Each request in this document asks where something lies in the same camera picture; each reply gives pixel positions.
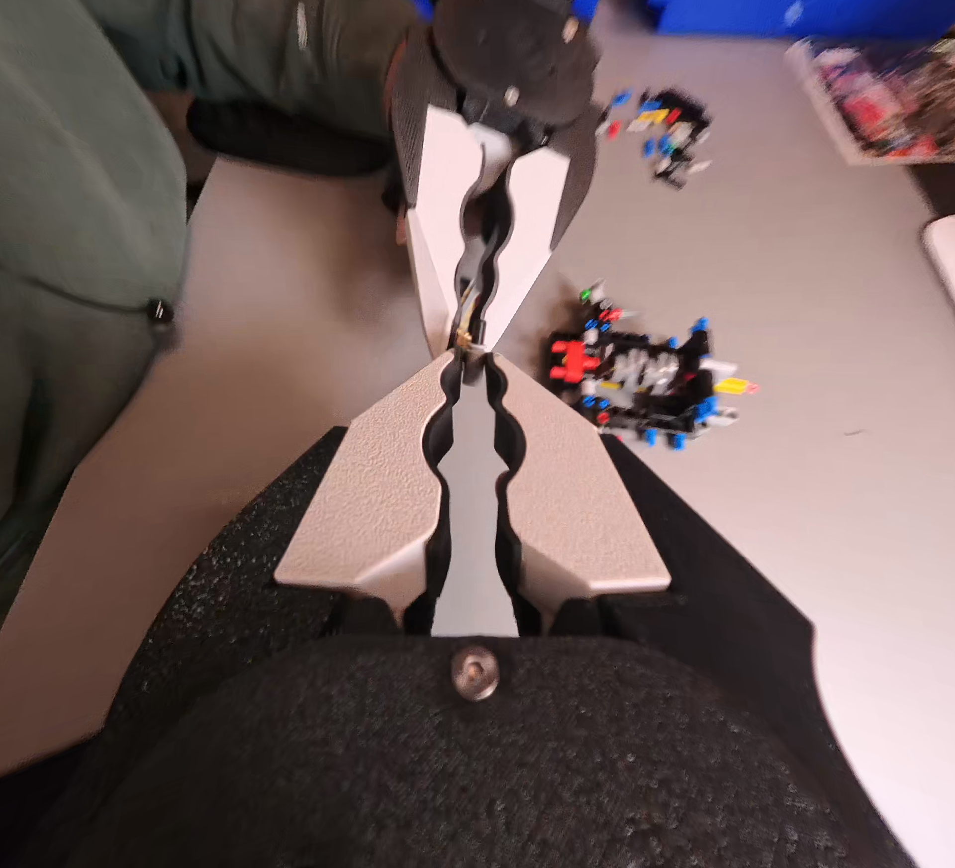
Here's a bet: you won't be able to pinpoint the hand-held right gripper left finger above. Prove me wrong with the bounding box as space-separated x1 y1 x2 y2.
273 350 459 634

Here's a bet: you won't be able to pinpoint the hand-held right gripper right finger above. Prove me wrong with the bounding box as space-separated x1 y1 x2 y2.
483 352 672 634

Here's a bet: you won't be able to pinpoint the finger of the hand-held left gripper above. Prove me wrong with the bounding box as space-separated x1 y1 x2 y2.
405 105 489 356
481 146 570 350

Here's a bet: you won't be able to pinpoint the lego car chassis assembly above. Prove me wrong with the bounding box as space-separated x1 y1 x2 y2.
548 279 760 451

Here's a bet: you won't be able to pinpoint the grey lego beam frame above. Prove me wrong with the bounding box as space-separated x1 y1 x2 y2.
448 271 487 387

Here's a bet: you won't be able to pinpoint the loose black lego pieces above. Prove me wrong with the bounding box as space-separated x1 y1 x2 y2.
597 88 713 190

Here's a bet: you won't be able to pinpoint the person's left hand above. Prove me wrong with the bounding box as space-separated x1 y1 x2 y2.
384 36 410 109

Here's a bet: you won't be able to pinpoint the black chair armrest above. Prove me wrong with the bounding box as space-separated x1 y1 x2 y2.
187 99 392 177

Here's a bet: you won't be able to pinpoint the printed sticker sheet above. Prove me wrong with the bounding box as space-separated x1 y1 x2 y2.
787 36 955 164

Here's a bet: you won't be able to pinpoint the black cord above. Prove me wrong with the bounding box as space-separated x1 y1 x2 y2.
0 264 178 332

